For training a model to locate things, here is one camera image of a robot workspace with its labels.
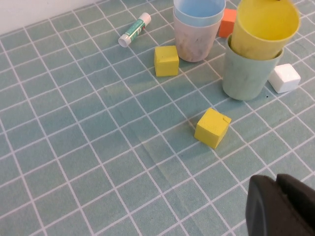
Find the blue plastic cup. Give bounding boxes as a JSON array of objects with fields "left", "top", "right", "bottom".
[{"left": 173, "top": 0, "right": 226, "bottom": 27}]

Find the pink plastic cup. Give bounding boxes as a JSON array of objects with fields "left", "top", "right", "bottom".
[{"left": 173, "top": 9, "right": 223, "bottom": 62}]

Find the yellow plastic cup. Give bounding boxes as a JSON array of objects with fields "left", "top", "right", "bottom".
[{"left": 230, "top": 0, "right": 301, "bottom": 60}]

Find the green and white glue stick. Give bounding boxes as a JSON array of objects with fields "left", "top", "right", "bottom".
[{"left": 118, "top": 12, "right": 152, "bottom": 48}]

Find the green grid tablecloth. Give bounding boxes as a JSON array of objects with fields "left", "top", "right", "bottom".
[{"left": 0, "top": 0, "right": 315, "bottom": 236}]

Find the notched yellow foam cube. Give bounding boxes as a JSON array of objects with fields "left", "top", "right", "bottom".
[{"left": 194, "top": 107, "right": 232, "bottom": 149}]

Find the green plastic cup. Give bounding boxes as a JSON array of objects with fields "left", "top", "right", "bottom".
[{"left": 222, "top": 33, "right": 285, "bottom": 101}]

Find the orange foam cube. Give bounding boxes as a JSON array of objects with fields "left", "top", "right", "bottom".
[{"left": 218, "top": 8, "right": 237, "bottom": 39}]

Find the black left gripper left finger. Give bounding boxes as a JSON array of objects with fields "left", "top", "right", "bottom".
[{"left": 245, "top": 175, "right": 315, "bottom": 236}]

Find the smooth yellow foam cube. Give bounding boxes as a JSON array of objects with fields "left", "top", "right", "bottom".
[{"left": 154, "top": 45, "right": 180, "bottom": 77}]

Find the white foam cube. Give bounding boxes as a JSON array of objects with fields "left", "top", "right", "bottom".
[{"left": 267, "top": 63, "right": 302, "bottom": 94}]

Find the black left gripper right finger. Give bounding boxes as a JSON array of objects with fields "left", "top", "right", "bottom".
[{"left": 276, "top": 173, "right": 315, "bottom": 229}]

